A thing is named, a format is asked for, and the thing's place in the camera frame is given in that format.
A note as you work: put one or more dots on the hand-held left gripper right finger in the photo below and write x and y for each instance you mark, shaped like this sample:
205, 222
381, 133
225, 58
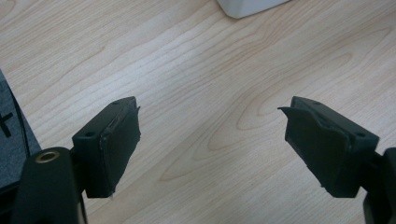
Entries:
330, 149

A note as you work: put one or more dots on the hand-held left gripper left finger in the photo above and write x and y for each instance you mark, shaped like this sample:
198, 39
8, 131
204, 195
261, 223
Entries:
106, 149

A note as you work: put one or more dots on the dark grey mat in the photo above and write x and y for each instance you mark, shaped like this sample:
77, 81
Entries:
12, 149

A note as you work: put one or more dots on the white box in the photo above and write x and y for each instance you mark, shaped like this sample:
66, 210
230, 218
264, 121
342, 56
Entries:
249, 6

